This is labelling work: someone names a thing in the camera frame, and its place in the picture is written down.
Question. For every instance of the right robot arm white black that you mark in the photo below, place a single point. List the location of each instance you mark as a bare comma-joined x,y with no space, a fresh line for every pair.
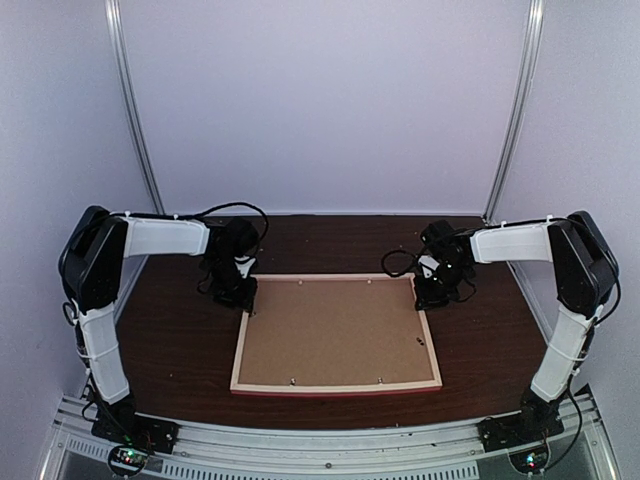
583,269

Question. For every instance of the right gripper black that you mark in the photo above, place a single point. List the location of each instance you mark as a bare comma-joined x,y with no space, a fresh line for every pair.
427,300

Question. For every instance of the brown backing board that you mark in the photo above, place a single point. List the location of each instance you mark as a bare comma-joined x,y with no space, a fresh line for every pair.
335,332

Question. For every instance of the right aluminium corner post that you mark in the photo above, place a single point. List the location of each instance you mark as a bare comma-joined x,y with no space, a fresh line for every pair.
527,68

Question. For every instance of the left aluminium corner post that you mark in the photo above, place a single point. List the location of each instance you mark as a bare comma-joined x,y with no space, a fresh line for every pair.
118,41

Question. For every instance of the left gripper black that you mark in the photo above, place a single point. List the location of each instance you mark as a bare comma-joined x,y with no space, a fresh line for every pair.
243,298

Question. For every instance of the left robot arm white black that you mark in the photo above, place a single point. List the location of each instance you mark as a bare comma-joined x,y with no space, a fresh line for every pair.
90,267

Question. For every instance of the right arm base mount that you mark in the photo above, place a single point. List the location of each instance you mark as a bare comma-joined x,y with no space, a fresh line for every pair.
535,421

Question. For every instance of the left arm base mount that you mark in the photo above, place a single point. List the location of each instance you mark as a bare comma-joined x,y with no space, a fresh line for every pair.
120,423

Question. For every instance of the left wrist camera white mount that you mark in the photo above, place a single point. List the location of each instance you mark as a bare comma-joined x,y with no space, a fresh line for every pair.
244,265

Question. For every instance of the circuit board with leds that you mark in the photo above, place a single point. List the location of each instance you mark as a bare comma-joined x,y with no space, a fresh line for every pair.
126,460
529,461

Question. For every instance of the right circuit board with leds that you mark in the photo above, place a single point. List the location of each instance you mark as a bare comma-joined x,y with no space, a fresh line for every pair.
529,461

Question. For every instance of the aluminium corner post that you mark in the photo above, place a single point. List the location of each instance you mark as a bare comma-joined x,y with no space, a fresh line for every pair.
118,41
527,68

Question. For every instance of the left circuit board with leds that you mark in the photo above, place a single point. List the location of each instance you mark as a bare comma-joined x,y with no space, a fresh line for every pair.
126,460

